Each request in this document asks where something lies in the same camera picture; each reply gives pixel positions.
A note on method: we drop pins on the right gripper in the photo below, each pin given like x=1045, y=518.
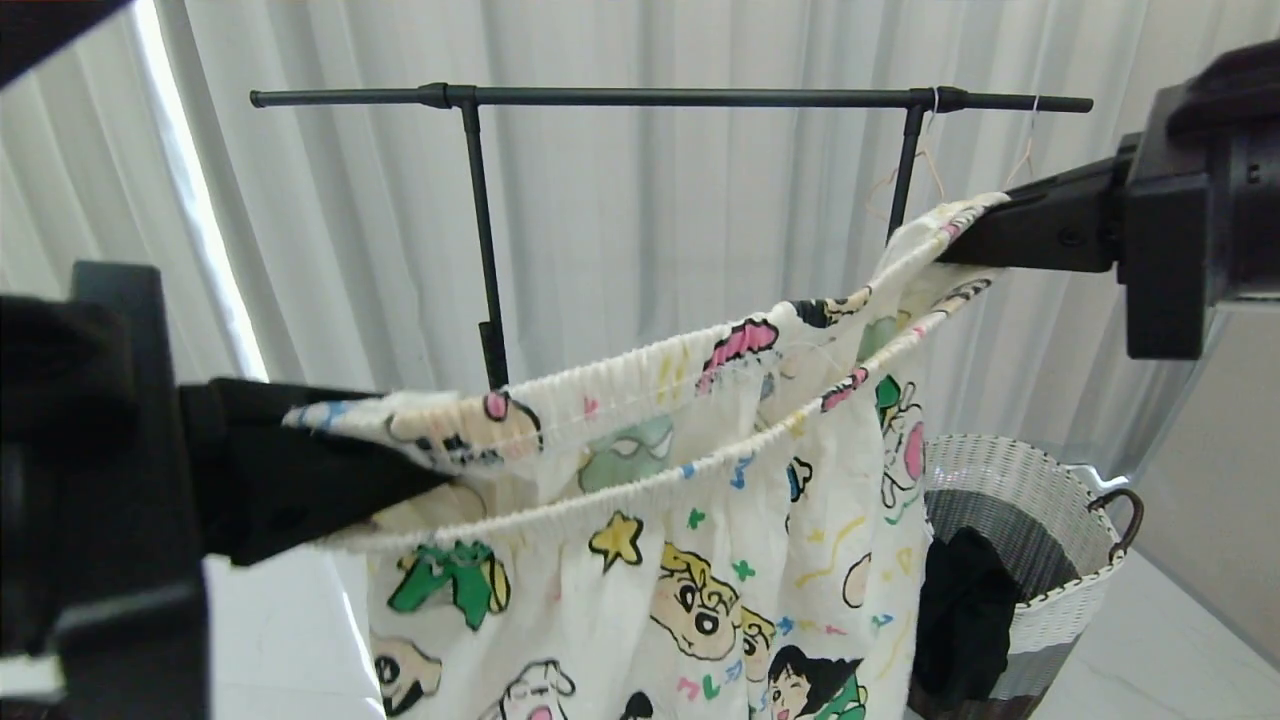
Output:
x=1200, y=200

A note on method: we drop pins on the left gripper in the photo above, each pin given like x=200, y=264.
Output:
x=110, y=480

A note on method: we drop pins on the pink clothes hanger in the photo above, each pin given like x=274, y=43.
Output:
x=1025, y=160
x=937, y=175

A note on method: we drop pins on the black garment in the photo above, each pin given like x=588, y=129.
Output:
x=960, y=610

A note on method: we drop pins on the cream printed garment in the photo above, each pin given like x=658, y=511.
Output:
x=650, y=560

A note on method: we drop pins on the white laundry basket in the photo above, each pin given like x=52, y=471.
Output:
x=1040, y=480

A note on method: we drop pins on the black clothes rack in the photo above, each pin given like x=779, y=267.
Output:
x=650, y=97

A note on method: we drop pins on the white curtain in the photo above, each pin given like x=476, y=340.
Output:
x=650, y=220

